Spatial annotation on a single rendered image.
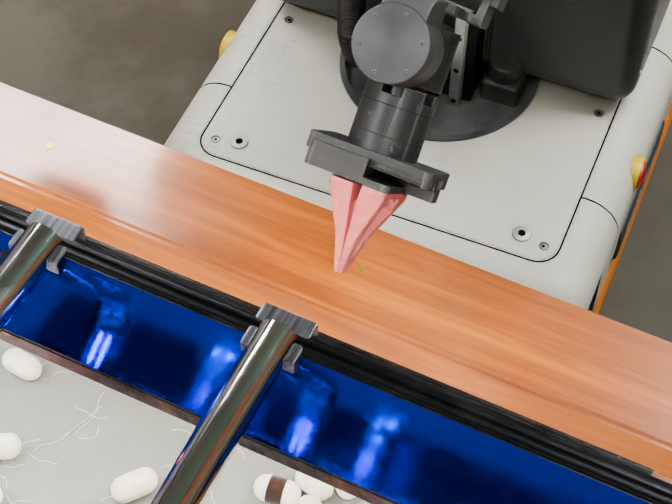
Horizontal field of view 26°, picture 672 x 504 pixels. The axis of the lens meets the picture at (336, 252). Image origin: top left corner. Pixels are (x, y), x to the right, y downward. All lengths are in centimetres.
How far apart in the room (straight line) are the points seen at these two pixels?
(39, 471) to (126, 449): 7
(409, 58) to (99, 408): 40
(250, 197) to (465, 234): 63
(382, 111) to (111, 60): 142
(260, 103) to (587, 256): 50
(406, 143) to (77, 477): 37
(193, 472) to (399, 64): 39
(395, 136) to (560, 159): 89
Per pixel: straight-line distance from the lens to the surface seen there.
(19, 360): 123
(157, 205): 129
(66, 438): 120
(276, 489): 114
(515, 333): 122
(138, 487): 115
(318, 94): 202
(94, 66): 248
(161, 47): 249
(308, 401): 80
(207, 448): 75
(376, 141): 110
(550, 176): 195
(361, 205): 110
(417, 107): 110
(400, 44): 103
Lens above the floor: 178
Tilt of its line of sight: 54 degrees down
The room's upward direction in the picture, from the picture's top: straight up
